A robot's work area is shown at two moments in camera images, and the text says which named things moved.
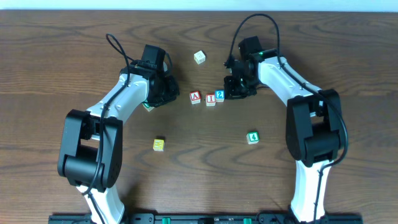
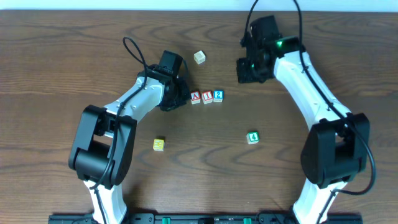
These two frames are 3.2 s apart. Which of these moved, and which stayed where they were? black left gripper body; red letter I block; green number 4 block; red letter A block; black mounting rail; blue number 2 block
Moved: black left gripper body; red letter I block
Stayed: green number 4 block; red letter A block; black mounting rail; blue number 2 block
